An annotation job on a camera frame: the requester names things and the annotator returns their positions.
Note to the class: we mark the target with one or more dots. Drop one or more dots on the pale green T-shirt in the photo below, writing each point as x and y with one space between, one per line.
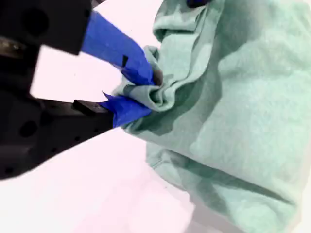
243 109

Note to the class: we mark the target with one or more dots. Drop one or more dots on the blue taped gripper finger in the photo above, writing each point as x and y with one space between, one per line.
196 2

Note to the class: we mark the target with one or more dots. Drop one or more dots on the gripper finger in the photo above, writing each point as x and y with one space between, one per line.
126 111
109 43

